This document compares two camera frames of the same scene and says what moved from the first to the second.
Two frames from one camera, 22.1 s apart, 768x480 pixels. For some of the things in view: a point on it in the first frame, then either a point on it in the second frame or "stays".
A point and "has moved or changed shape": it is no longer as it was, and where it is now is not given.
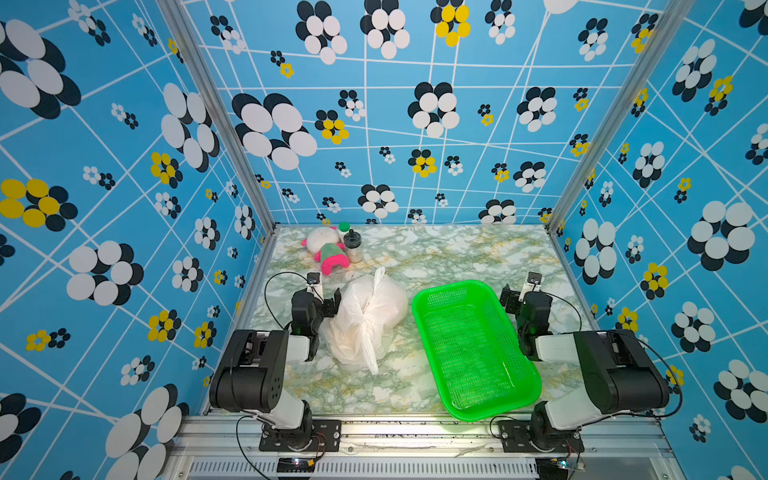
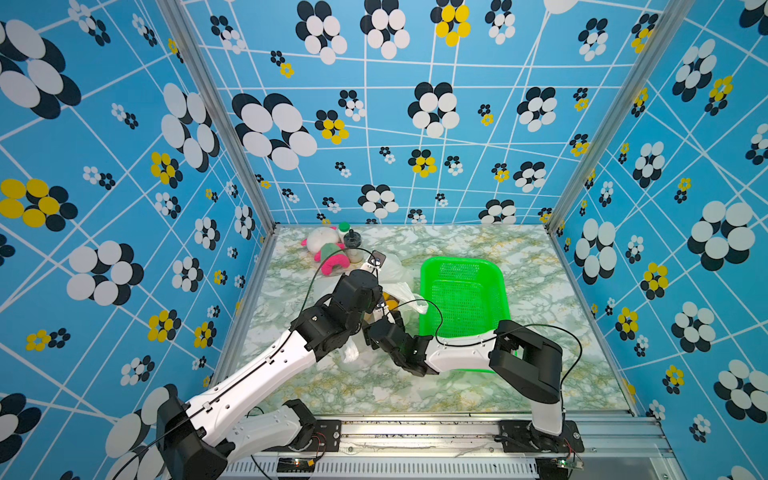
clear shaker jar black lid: (353, 246) stays
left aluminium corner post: (188, 36) stays
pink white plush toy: (329, 250) stays
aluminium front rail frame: (631, 447) stays
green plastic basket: (482, 365) has moved or changed shape
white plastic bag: (370, 306) has moved or changed shape
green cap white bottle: (343, 227) stays
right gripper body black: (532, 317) → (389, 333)
